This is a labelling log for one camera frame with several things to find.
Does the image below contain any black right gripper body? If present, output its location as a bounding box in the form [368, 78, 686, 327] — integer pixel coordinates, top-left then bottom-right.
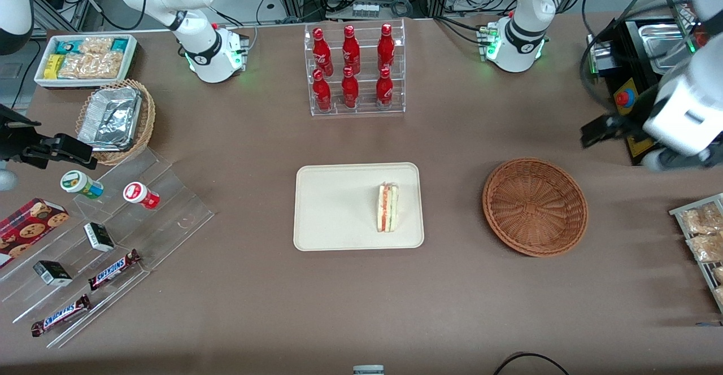
[0, 104, 41, 162]

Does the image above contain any triangle sandwich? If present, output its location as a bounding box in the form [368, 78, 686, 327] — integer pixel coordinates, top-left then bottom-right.
[377, 181, 400, 233]

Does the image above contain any light wicker basket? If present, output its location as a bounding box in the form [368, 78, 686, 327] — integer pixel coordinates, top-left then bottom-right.
[75, 79, 156, 166]

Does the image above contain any brown wicker basket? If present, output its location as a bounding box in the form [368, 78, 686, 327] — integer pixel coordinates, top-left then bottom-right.
[482, 158, 589, 258]

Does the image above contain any cream plastic tray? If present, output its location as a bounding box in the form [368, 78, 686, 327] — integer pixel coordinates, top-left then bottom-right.
[293, 163, 425, 251]

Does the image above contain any green lid sunflower jar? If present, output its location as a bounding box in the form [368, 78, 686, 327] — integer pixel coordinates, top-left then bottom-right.
[60, 170, 104, 199]

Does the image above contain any stack of foil trays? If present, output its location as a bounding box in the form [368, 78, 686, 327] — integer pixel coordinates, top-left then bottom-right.
[78, 86, 142, 151]

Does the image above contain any black food warmer machine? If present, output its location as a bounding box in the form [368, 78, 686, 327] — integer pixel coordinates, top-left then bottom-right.
[586, 0, 723, 167]

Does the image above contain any red cookie box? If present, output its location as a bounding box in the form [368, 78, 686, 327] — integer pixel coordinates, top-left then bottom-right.
[0, 198, 70, 269]

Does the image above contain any red lid jar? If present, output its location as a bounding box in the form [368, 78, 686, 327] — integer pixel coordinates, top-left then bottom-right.
[123, 182, 160, 210]

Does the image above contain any yellow snack packet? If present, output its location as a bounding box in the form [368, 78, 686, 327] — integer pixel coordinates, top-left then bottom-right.
[44, 54, 66, 80]

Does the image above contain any steel food pan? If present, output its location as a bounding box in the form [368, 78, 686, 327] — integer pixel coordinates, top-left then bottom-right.
[638, 24, 694, 76]

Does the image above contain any clear bag of crackers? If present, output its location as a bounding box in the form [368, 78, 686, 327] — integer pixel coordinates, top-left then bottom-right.
[79, 37, 114, 55]
[59, 52, 125, 80]

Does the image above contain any dark green small box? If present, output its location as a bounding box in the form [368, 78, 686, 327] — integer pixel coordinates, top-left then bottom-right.
[33, 260, 73, 287]
[84, 223, 115, 252]

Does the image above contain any white plastic snack bin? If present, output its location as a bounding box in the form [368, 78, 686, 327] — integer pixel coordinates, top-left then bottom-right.
[34, 33, 139, 90]

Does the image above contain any clear acrylic stepped shelf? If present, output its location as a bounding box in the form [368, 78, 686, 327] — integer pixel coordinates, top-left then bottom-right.
[0, 146, 216, 349]

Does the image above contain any Snickers chocolate bar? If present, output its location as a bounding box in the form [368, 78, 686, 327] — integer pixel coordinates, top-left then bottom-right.
[88, 249, 142, 291]
[31, 294, 92, 337]

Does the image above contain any red cola bottle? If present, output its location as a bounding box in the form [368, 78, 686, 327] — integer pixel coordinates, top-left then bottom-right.
[342, 25, 361, 74]
[377, 23, 396, 71]
[312, 27, 334, 76]
[376, 67, 394, 107]
[341, 66, 360, 108]
[312, 69, 332, 111]

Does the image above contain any clear acrylic bottle rack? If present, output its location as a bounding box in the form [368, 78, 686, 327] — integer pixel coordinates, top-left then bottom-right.
[304, 19, 407, 117]

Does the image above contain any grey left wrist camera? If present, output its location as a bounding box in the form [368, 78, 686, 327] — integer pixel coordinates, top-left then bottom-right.
[643, 148, 723, 173]

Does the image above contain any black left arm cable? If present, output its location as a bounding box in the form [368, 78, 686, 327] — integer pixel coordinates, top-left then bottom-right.
[580, 2, 704, 117]

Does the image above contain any metal wire rack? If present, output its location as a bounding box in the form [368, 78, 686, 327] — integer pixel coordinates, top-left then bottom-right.
[669, 193, 723, 313]

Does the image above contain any black cable loop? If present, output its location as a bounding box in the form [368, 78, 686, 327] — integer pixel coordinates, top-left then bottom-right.
[493, 352, 571, 375]

